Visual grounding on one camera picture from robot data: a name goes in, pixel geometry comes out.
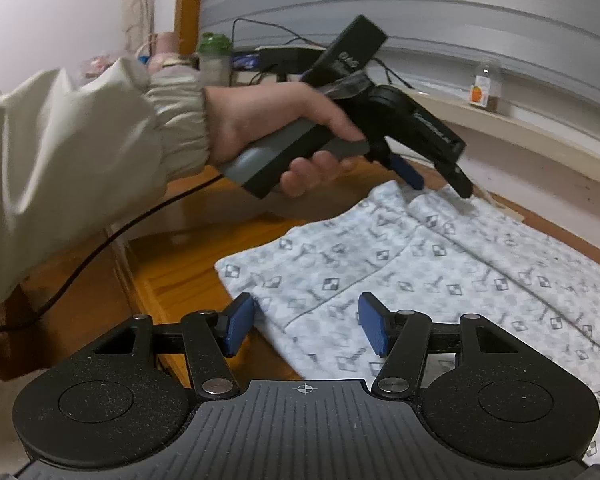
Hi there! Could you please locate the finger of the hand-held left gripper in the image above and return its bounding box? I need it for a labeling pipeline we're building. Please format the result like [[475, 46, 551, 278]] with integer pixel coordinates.
[[432, 157, 475, 200], [387, 152, 426, 191]]

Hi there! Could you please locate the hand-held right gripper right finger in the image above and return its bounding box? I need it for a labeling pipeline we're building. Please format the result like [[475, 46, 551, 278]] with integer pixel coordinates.
[[357, 291, 511, 401]]

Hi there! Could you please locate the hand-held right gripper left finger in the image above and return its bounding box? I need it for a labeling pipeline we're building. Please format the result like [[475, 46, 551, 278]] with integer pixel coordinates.
[[92, 292, 258, 401]]

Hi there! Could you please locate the white patterned shirt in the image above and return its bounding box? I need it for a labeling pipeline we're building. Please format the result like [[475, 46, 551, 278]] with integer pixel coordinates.
[[215, 180, 600, 471]]

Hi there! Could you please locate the person's left forearm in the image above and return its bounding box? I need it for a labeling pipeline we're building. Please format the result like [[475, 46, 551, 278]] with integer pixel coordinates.
[[0, 55, 214, 311]]

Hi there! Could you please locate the person's left hand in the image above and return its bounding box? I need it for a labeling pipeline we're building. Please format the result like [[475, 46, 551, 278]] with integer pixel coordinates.
[[202, 81, 366, 198]]

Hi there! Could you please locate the glass jar with orange label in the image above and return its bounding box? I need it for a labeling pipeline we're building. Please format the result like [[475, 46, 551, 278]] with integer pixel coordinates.
[[469, 56, 504, 110]]

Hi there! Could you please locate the beige windowsill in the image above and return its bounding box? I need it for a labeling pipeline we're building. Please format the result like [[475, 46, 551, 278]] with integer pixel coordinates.
[[405, 87, 600, 195]]

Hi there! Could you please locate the grey roller shutter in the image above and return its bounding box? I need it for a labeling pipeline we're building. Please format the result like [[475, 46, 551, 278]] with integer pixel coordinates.
[[197, 0, 600, 122]]

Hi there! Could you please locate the black power strip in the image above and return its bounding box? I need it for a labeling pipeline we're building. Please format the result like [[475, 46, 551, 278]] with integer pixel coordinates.
[[254, 44, 331, 77]]

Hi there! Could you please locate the green-lidded bottle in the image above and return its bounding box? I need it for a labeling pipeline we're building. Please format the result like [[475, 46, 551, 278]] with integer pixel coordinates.
[[197, 32, 233, 89]]

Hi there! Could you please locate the beige curtain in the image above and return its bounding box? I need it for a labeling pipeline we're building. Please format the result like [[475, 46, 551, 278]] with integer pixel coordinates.
[[121, 0, 157, 57]]

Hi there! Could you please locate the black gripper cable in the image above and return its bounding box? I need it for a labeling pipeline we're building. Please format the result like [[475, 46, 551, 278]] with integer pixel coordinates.
[[0, 172, 227, 332]]

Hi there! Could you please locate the black device with cables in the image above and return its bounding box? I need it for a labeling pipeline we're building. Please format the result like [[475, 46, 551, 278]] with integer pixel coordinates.
[[231, 16, 416, 92]]

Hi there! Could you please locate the wooden window frame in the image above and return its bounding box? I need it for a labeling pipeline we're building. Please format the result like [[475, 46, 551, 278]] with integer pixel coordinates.
[[172, 0, 205, 58]]

